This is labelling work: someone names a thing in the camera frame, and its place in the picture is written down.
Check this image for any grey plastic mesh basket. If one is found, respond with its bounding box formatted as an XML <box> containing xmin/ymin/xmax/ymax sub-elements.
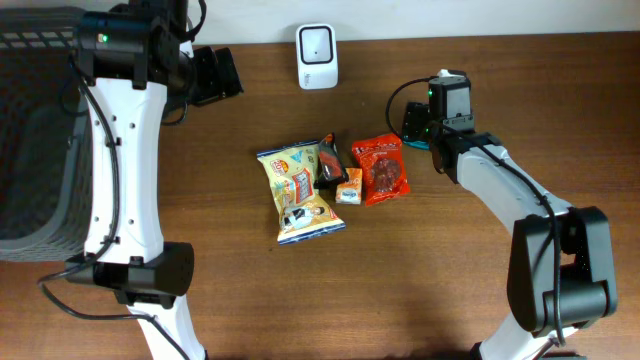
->
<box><xmin>1</xmin><ymin>7</ymin><xmax>92</xmax><ymax>262</ymax></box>

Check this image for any white barcode scanner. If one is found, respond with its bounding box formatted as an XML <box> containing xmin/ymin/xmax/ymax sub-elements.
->
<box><xmin>295</xmin><ymin>23</ymin><xmax>339</xmax><ymax>90</ymax></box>

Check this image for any small orange tissue pack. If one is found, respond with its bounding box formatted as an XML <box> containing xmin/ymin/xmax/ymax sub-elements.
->
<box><xmin>335</xmin><ymin>168</ymin><xmax>363</xmax><ymax>205</ymax></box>

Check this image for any black and red snack packet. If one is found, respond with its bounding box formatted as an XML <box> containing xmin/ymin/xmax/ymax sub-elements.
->
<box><xmin>314</xmin><ymin>133</ymin><xmax>349</xmax><ymax>189</ymax></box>

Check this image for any beige snack bag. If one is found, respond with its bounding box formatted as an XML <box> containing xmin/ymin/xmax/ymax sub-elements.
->
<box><xmin>256</xmin><ymin>140</ymin><xmax>346</xmax><ymax>245</ymax></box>

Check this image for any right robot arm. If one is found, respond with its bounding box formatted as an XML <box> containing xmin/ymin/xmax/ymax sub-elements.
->
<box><xmin>400</xmin><ymin>69</ymin><xmax>619</xmax><ymax>360</ymax></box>

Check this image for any red candy bag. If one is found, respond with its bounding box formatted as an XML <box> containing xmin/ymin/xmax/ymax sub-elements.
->
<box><xmin>352</xmin><ymin>133</ymin><xmax>410</xmax><ymax>206</ymax></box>

